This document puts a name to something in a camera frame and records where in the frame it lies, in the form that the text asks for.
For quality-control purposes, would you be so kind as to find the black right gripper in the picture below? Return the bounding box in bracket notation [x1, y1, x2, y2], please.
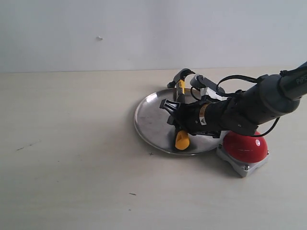
[159, 99, 221, 138]

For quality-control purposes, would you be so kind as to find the black yellow claw hammer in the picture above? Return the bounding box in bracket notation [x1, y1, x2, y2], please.
[167, 68, 195, 150]

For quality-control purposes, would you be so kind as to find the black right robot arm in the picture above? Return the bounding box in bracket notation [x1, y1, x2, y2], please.
[160, 63, 307, 138]

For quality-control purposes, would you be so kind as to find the red dome push button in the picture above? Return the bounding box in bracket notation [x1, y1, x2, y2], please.
[223, 131, 268, 163]

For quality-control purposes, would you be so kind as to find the grey button base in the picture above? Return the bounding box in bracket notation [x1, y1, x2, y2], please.
[216, 144, 270, 177]

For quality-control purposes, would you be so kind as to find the round steel plate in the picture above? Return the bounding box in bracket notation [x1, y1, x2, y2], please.
[134, 89, 227, 156]

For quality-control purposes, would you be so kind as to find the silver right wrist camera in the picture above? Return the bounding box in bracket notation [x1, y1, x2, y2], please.
[190, 74, 226, 102]

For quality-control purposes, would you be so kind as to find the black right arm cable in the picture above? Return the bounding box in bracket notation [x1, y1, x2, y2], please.
[190, 69, 288, 138]

